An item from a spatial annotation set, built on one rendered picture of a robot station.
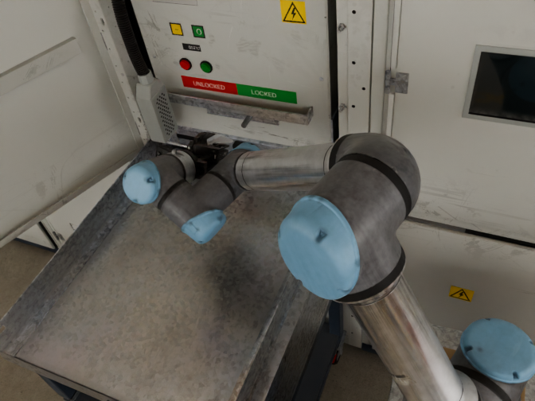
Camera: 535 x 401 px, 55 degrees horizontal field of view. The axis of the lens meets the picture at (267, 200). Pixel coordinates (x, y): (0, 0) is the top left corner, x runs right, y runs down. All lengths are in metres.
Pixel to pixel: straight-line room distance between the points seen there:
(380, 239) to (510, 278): 0.86
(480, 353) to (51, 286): 0.94
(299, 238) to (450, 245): 0.82
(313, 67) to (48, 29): 0.63
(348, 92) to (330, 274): 0.62
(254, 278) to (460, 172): 0.52
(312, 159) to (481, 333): 0.40
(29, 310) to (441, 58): 1.03
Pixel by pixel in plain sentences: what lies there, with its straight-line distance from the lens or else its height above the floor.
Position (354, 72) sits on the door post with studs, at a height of 1.21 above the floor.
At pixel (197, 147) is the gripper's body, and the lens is 1.12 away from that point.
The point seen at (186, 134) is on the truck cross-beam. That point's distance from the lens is 1.50.
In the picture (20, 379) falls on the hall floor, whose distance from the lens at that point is 2.34.
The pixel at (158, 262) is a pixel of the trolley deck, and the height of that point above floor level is 0.85.
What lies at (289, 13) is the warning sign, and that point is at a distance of 1.14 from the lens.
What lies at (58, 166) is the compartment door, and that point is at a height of 0.94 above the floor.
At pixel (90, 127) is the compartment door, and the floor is 0.99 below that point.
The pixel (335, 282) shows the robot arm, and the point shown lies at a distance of 0.61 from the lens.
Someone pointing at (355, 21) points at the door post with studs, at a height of 1.32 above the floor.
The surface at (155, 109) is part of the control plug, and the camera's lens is 1.35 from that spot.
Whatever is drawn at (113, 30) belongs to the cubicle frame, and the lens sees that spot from 1.39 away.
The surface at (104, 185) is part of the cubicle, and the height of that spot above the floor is 0.64.
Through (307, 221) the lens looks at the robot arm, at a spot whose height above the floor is 1.37.
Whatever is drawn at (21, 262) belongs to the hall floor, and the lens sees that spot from 2.70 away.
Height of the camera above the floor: 1.82
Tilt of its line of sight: 47 degrees down
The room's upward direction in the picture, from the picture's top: 10 degrees counter-clockwise
